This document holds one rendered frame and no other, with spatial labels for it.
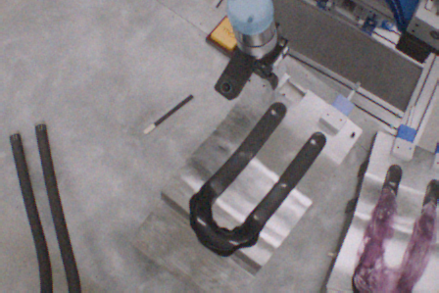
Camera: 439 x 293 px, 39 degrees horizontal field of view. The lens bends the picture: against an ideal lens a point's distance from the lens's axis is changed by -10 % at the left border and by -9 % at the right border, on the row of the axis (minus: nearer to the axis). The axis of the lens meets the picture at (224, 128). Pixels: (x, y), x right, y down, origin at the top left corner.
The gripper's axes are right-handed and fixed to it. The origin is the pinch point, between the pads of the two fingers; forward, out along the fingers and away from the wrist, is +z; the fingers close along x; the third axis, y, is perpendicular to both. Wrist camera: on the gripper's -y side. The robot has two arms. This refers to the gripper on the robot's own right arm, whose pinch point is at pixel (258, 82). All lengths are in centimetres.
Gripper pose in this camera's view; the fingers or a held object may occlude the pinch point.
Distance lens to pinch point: 139.6
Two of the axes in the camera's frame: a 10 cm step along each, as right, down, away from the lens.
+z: 1.2, 2.6, 9.6
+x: -7.9, -5.6, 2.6
